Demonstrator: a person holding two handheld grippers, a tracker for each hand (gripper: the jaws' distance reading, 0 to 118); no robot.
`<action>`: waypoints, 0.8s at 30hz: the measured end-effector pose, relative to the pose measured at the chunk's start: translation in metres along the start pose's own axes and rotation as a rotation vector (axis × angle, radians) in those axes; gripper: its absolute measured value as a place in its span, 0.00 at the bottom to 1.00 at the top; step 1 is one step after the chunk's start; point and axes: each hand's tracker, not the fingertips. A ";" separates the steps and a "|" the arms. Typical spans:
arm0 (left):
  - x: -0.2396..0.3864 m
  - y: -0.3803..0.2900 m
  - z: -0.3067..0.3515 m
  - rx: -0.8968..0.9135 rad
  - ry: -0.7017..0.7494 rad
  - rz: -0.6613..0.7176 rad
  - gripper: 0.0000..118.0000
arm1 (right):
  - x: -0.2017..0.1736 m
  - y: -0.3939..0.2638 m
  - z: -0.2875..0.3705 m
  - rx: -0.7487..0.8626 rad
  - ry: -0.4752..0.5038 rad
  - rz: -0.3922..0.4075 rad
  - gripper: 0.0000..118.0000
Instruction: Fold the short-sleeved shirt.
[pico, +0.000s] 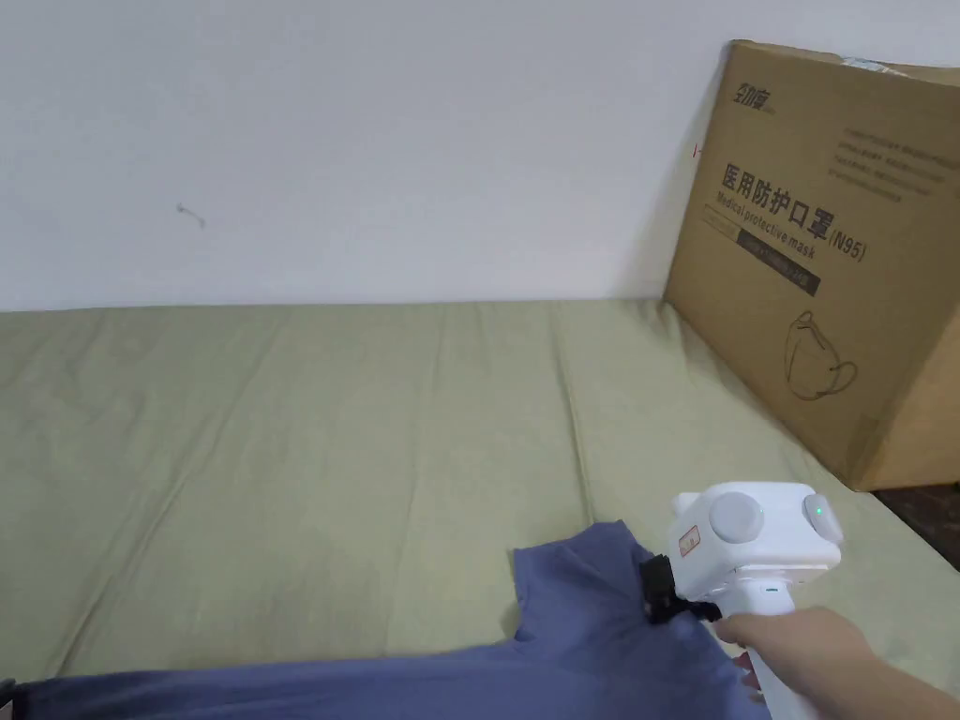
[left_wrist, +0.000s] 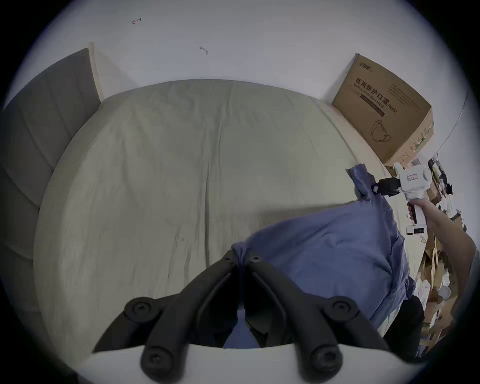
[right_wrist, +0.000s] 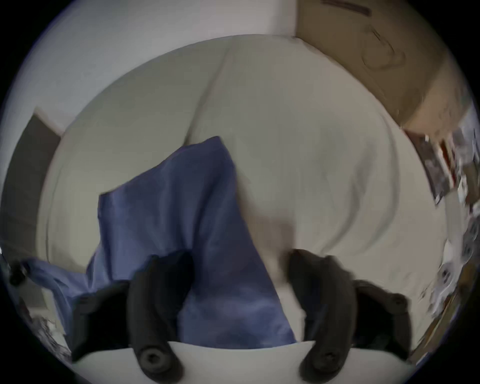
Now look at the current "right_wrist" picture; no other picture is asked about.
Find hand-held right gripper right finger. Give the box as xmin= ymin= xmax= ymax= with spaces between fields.
xmin=288 ymin=249 xmax=412 ymax=384

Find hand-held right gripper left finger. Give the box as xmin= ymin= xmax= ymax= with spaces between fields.
xmin=71 ymin=250 xmax=195 ymax=384

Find dark blue shirt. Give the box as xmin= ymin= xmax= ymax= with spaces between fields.
xmin=23 ymin=136 xmax=297 ymax=349

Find brown cardboard carton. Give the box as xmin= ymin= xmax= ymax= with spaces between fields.
xmin=295 ymin=0 xmax=474 ymax=132

